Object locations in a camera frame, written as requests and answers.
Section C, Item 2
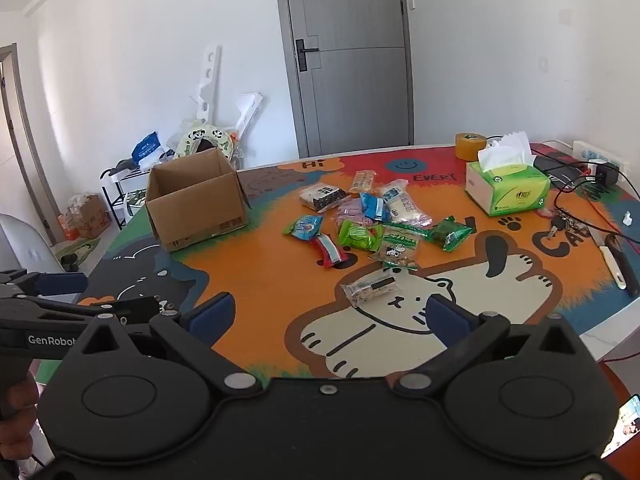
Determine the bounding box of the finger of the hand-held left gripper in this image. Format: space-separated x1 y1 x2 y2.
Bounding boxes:
0 269 90 298
75 296 162 325

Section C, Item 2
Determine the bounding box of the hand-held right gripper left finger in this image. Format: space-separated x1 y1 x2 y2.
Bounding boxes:
75 291 263 401

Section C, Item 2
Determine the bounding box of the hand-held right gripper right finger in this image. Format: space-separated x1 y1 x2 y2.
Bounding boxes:
395 293 588 401

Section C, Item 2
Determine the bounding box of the green cow print biscuit packet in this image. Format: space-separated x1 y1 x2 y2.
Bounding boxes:
370 223 431 272

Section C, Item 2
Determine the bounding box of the teal snack packet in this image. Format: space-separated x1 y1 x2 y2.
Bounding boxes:
283 214 324 238

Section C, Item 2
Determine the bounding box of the black and white snack packet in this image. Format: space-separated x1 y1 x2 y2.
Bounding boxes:
299 183 349 212

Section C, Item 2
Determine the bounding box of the person's left hand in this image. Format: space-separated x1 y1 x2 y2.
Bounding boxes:
0 375 41 461

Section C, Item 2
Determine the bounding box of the green floor mat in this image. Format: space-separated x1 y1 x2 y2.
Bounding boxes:
54 237 101 273

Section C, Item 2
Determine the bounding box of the grey chair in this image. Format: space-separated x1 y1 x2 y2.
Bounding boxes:
0 213 66 276

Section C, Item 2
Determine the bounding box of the brown cardboard box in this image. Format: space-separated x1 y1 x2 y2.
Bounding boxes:
65 194 112 240

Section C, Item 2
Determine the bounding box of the clear nut snack packet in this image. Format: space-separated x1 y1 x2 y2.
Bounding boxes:
340 272 402 308

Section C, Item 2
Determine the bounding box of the dark green snack packet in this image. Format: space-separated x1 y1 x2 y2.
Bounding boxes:
426 216 474 252

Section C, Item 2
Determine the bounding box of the bright green snack packet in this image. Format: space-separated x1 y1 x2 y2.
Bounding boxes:
337 220 386 252

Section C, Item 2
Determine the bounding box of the black metal rack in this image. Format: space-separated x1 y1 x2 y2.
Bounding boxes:
100 157 151 231

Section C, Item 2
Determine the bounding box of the white cake packet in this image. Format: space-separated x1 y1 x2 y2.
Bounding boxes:
377 180 433 228

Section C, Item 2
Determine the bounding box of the red snack packet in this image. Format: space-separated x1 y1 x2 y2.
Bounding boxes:
312 234 349 267

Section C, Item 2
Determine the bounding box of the blue snack packet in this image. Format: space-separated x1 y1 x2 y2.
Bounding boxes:
360 192 391 223

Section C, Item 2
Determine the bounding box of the green tissue box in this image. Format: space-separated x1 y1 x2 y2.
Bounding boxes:
465 131 551 217

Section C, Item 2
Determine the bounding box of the pink snack packet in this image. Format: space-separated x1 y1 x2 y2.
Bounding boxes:
332 198 376 233

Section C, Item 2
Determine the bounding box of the key bunch with pink charm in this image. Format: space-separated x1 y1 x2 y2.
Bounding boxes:
537 207 576 241

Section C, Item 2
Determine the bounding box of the orange biscuit pack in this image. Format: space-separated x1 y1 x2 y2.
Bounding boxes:
348 170 377 195

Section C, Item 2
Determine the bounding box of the blue plastic bag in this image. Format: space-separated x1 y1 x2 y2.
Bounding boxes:
131 131 163 161

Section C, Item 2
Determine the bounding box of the yellow tape roll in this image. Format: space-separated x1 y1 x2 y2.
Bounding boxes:
454 132 487 160

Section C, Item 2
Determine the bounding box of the black sheath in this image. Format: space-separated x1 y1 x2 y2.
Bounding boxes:
606 234 640 297

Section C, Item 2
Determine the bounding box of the short white foam piece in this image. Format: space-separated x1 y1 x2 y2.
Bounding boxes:
232 92 263 136

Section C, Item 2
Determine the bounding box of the smartphone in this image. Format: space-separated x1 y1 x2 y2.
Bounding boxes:
600 394 640 458

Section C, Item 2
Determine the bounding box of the black charger adapter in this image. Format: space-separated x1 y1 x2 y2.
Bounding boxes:
594 162 621 186

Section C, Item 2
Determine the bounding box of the white power strip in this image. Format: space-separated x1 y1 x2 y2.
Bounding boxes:
572 140 632 173

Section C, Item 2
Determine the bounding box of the tall white foam piece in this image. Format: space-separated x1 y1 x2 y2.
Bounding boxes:
189 45 221 126

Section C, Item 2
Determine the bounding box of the grey door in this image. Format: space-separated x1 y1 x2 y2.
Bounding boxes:
274 0 416 158

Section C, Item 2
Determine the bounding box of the white handled knife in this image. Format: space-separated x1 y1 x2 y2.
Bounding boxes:
599 232 628 291

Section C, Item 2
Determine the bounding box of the panda print ring seat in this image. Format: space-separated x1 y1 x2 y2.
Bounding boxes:
175 122 236 161

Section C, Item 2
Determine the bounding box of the grey door frame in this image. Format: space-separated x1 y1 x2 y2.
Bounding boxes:
0 44 56 246

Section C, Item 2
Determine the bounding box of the red cable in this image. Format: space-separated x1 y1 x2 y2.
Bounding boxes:
570 180 640 256

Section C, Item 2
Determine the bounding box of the black door handle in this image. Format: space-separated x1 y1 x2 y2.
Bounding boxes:
295 39 320 72

